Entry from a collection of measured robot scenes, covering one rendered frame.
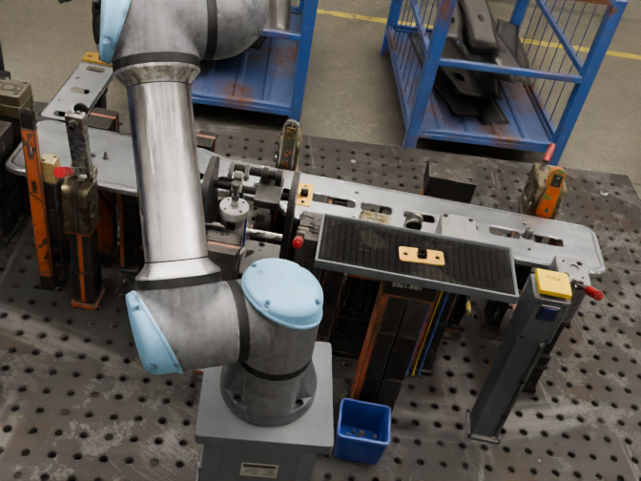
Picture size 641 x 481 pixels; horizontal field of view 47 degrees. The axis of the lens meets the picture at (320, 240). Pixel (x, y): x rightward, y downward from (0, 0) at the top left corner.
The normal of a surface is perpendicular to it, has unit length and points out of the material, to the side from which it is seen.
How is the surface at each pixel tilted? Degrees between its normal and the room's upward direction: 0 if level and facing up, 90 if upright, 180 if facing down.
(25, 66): 0
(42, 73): 0
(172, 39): 51
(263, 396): 72
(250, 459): 90
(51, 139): 0
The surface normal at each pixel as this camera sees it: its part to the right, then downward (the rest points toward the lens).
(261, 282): 0.27, -0.76
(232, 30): 0.55, 0.53
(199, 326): 0.37, -0.06
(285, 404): 0.36, 0.40
